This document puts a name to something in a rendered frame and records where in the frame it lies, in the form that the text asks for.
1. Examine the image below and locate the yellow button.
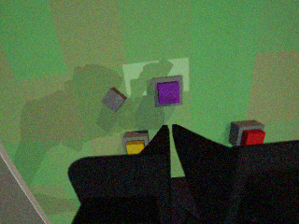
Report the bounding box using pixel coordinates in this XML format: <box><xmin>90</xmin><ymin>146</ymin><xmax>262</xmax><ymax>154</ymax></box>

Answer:
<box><xmin>122</xmin><ymin>130</ymin><xmax>150</xmax><ymax>155</ymax></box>

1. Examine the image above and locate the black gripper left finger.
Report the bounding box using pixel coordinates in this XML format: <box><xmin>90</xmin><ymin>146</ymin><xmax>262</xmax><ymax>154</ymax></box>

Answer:
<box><xmin>68</xmin><ymin>125</ymin><xmax>172</xmax><ymax>224</ymax></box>

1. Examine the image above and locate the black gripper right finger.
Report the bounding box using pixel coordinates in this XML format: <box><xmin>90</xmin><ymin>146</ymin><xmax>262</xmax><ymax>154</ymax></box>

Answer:
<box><xmin>172</xmin><ymin>124</ymin><xmax>299</xmax><ymax>224</ymax></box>

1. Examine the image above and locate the purple button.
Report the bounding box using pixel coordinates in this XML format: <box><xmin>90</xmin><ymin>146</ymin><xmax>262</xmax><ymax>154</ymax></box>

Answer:
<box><xmin>152</xmin><ymin>76</ymin><xmax>183</xmax><ymax>107</ymax></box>

